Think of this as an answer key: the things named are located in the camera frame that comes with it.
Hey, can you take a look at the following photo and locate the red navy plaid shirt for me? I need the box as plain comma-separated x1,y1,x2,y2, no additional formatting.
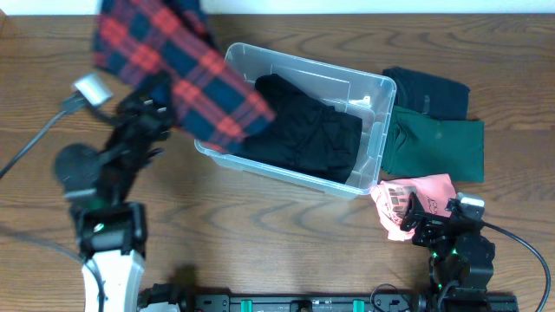
93,0,275,153

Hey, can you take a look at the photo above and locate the clear plastic storage bin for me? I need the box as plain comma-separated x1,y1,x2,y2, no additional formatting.
194,42,396,199

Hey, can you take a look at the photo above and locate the black garment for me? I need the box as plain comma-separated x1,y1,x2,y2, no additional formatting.
236,74,362,184

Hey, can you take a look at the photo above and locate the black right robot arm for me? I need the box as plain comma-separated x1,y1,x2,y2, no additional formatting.
400,192,495,297

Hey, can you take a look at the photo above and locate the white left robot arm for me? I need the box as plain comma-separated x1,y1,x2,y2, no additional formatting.
53,72,176,311

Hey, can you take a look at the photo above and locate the pink printed folded garment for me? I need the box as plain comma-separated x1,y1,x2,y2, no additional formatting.
370,174,456,241

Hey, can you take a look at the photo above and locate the dark green folded garment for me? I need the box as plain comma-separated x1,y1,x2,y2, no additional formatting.
382,106,485,183

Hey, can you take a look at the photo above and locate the dark navy folded garment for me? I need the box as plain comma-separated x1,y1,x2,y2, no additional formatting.
382,67,470,120

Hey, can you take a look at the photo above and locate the black left camera cable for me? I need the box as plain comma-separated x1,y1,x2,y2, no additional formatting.
0,93,88,181

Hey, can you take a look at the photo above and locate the black camera cable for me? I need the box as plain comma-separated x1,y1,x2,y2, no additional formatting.
0,93,88,181
476,219,552,312

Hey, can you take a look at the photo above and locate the black right camera cable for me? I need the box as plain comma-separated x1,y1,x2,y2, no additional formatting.
476,219,552,312

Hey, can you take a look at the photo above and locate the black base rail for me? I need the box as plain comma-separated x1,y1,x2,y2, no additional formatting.
136,284,519,312

